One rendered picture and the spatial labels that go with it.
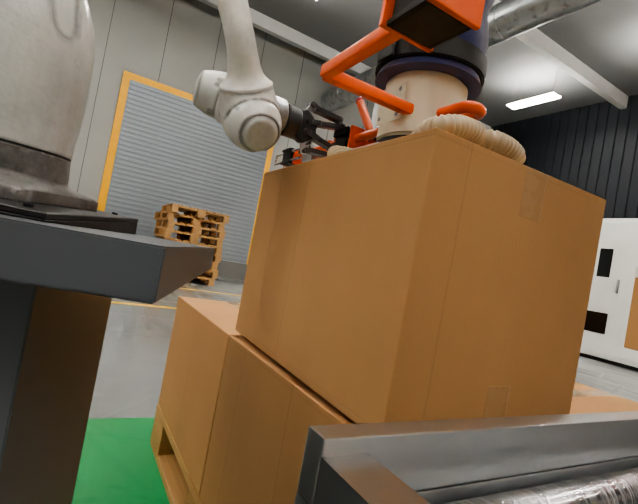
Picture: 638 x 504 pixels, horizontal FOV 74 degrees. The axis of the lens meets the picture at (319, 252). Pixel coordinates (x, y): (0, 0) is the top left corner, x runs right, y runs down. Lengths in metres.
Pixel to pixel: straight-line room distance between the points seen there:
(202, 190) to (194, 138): 1.18
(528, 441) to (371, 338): 0.22
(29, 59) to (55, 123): 0.06
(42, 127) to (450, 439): 0.55
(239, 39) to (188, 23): 10.34
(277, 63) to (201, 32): 1.93
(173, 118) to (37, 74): 9.79
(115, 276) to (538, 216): 0.59
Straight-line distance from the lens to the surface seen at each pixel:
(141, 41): 10.79
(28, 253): 0.32
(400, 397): 0.57
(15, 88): 0.55
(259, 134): 0.81
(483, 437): 0.54
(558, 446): 0.67
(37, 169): 0.56
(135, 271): 0.30
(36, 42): 0.56
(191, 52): 10.97
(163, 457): 1.65
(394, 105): 0.85
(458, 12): 0.56
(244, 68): 0.84
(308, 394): 0.72
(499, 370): 0.69
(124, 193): 9.93
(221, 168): 10.41
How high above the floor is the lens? 0.76
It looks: 1 degrees up
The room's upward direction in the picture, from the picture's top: 10 degrees clockwise
